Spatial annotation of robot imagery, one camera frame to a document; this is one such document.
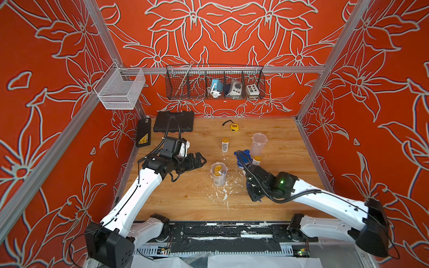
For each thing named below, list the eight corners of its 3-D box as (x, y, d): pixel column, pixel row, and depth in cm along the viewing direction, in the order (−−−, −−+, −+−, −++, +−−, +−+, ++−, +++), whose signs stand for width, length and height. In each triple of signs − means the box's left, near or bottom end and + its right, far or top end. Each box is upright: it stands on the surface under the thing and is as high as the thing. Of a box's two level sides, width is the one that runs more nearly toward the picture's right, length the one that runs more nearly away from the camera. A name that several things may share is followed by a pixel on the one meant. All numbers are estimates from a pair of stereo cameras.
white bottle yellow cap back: (221, 153, 103) (222, 143, 95) (221, 147, 105) (222, 137, 98) (228, 153, 103) (229, 143, 95) (227, 147, 105) (229, 137, 98)
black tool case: (155, 135, 112) (152, 129, 108) (160, 116, 124) (158, 111, 120) (193, 135, 112) (192, 129, 108) (195, 116, 124) (194, 111, 120)
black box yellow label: (136, 148, 105) (135, 146, 103) (138, 120, 120) (137, 118, 119) (151, 145, 106) (150, 143, 104) (151, 118, 122) (150, 116, 120)
